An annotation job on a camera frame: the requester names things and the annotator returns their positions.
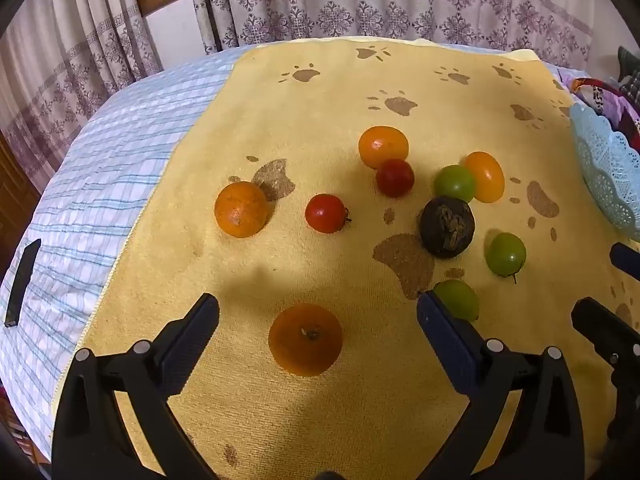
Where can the red tomato with stem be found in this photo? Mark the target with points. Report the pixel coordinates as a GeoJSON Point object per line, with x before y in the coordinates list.
{"type": "Point", "coordinates": [326, 213]}

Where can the colourful patterned pillow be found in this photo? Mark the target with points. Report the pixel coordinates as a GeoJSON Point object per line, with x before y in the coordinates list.
{"type": "Point", "coordinates": [607, 97]}

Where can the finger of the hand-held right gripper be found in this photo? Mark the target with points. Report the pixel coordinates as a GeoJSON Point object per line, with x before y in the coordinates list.
{"type": "Point", "coordinates": [600, 325]}
{"type": "Point", "coordinates": [626, 259]}

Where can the yellow paw-print towel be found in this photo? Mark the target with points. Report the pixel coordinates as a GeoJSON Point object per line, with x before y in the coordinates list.
{"type": "Point", "coordinates": [325, 90]}

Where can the green round fruit with stalk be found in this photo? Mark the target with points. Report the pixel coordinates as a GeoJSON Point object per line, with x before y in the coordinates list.
{"type": "Point", "coordinates": [506, 254]}

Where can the rough-skinned orange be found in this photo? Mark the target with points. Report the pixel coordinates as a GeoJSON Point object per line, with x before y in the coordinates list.
{"type": "Point", "coordinates": [242, 210]}

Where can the purple patterned curtain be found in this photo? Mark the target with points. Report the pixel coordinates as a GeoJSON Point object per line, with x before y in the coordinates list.
{"type": "Point", "coordinates": [320, 5]}

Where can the dark green cloth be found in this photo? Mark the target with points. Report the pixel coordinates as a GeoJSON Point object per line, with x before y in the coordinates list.
{"type": "Point", "coordinates": [626, 56]}

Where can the light blue lattice plastic basket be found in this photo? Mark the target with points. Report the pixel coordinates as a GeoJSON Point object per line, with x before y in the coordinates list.
{"type": "Point", "coordinates": [607, 165]}

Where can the orange with stem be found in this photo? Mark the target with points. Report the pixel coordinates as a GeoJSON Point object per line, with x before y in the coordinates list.
{"type": "Point", "coordinates": [305, 340]}

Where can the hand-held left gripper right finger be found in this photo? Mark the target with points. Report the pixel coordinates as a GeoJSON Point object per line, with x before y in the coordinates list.
{"type": "Point", "coordinates": [442, 332]}

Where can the oval yellow-orange fruit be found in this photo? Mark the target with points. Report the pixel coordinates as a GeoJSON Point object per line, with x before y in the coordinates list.
{"type": "Point", "coordinates": [485, 176]}

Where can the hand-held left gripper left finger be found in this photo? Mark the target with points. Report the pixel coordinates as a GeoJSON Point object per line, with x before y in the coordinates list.
{"type": "Point", "coordinates": [192, 332]}

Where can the blue plaid bed sheet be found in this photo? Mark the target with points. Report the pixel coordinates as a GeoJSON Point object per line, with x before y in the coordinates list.
{"type": "Point", "coordinates": [115, 160]}

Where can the black remote control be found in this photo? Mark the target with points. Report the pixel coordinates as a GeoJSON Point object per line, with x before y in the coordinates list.
{"type": "Point", "coordinates": [21, 285]}

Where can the round smooth orange fruit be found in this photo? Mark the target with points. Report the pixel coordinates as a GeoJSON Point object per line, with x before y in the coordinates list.
{"type": "Point", "coordinates": [383, 146]}

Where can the dark checked pillow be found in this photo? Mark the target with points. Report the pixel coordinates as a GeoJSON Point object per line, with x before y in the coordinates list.
{"type": "Point", "coordinates": [633, 85]}

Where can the dark wrinkled passion fruit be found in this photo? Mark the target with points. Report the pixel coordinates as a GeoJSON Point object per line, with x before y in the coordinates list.
{"type": "Point", "coordinates": [446, 227]}

